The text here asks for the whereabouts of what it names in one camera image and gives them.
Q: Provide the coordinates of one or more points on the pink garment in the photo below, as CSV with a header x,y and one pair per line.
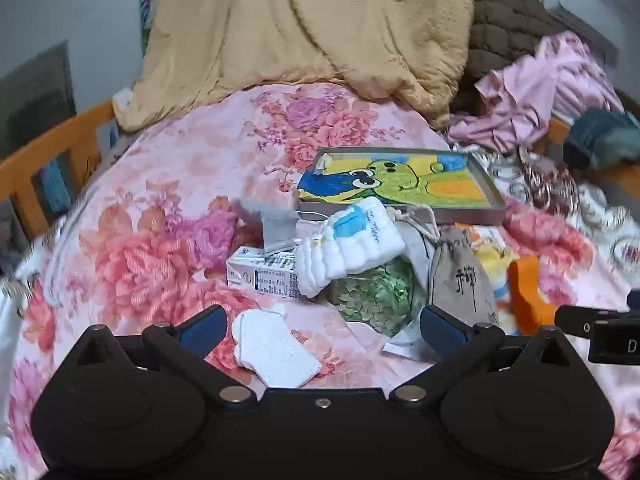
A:
x,y
530,95

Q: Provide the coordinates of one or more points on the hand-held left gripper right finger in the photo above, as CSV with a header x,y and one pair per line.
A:
x,y
440,332

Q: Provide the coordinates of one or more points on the brown quilted blanket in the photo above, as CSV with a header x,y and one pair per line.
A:
x,y
505,15

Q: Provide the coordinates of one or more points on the blue denim jeans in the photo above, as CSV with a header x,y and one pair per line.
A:
x,y
600,137

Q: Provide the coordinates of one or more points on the yellow dotted quilt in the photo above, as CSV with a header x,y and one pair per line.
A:
x,y
300,25

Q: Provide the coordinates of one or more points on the pink floral bedsheet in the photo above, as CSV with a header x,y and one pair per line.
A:
x,y
165,200

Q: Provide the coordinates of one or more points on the white and gold patterned sheet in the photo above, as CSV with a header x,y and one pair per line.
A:
x,y
595,220

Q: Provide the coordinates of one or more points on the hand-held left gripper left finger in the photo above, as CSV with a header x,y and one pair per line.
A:
x,y
205,329

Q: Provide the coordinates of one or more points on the white air conditioner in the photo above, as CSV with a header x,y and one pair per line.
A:
x,y
575,20

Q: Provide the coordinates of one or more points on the grey sock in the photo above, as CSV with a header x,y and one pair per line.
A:
x,y
277,227

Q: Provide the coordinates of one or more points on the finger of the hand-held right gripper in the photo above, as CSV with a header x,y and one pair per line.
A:
x,y
575,317

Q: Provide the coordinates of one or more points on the grey box with frog painting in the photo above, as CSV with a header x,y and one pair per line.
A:
x,y
425,180

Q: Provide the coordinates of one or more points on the orange plastic cup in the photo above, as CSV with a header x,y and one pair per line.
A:
x,y
525,295

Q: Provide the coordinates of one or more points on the white and blue sock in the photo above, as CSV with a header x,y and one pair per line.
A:
x,y
350,250

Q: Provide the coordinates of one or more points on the grey wall picture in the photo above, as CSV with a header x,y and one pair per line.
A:
x,y
35,95

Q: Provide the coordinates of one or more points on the white milk carton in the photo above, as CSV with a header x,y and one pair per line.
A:
x,y
260,272

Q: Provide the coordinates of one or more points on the white towel sock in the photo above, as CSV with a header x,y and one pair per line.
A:
x,y
275,350

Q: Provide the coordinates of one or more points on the teal patterned wall poster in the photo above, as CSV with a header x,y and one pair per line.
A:
x,y
147,15

